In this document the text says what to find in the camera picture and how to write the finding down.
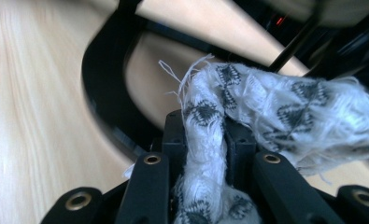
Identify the white patterned knitted cloth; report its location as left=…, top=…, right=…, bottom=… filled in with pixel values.
left=122, top=54, right=369, bottom=224

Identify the black wavy tiered tray stand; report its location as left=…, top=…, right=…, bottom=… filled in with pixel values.
left=80, top=0, right=330, bottom=157

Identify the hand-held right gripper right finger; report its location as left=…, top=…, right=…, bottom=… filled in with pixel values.
left=222, top=119, right=346, bottom=224

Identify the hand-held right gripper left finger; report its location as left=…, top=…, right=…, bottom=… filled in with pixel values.
left=115, top=109, right=188, bottom=224

